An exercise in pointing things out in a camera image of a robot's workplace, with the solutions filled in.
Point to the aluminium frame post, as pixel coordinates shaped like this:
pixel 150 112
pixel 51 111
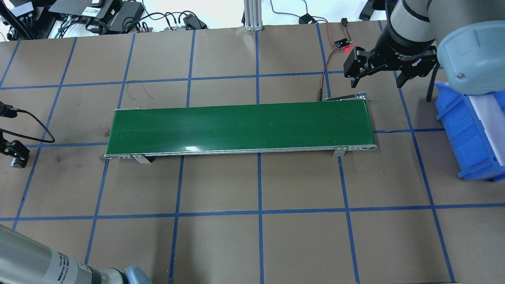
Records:
pixel 253 15

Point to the silver robot arm near capacitor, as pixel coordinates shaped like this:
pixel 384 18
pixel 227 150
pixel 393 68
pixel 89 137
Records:
pixel 61 183

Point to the blue plastic bin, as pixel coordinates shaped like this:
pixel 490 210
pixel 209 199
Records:
pixel 466 135

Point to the black gripper finger capacitor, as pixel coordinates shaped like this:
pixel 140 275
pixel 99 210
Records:
pixel 15 149

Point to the silver robot arm near bin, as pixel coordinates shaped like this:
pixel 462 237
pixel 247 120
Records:
pixel 465 37

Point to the black gripper near bin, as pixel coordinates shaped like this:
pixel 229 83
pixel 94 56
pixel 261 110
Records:
pixel 401 49

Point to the white foam bin liner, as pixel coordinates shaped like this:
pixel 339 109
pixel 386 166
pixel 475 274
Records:
pixel 489 109

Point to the green conveyor belt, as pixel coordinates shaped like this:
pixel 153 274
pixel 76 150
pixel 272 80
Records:
pixel 145 133

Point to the small sensor board red LED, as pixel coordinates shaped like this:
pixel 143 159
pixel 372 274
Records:
pixel 342 43

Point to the black power adapter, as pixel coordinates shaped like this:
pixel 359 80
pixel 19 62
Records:
pixel 129 11

